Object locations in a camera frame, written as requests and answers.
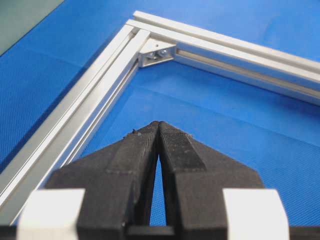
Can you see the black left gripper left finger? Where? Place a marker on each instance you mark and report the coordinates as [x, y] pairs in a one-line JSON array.
[[118, 182]]

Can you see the silver aluminium extrusion frame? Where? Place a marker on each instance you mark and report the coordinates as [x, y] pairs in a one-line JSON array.
[[143, 41]]

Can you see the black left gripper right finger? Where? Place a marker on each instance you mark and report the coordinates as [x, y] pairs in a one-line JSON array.
[[194, 176]]

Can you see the blue textured table mat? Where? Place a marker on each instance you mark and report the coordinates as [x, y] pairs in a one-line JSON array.
[[276, 135]]

